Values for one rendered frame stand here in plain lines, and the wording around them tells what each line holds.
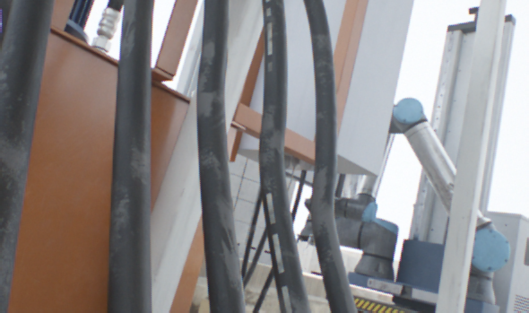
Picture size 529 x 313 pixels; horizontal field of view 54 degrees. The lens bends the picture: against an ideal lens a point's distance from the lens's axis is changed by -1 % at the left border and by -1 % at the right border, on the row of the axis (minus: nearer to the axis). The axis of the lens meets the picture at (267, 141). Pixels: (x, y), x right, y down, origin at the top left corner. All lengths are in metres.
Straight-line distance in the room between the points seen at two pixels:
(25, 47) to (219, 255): 0.19
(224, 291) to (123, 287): 0.09
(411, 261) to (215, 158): 2.19
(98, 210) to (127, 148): 0.50
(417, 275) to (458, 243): 0.84
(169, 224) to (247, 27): 0.35
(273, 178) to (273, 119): 0.06
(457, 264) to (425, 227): 0.91
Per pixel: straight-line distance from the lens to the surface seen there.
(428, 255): 2.55
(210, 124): 0.45
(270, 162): 0.51
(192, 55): 7.81
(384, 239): 2.52
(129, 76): 0.40
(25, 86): 0.33
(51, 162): 0.82
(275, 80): 0.55
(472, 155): 1.74
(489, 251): 2.10
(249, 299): 3.23
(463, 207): 1.73
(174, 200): 0.84
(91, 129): 0.84
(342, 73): 1.28
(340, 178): 1.98
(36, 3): 0.37
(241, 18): 0.90
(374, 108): 1.39
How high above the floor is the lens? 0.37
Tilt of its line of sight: 13 degrees up
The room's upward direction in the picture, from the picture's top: 14 degrees clockwise
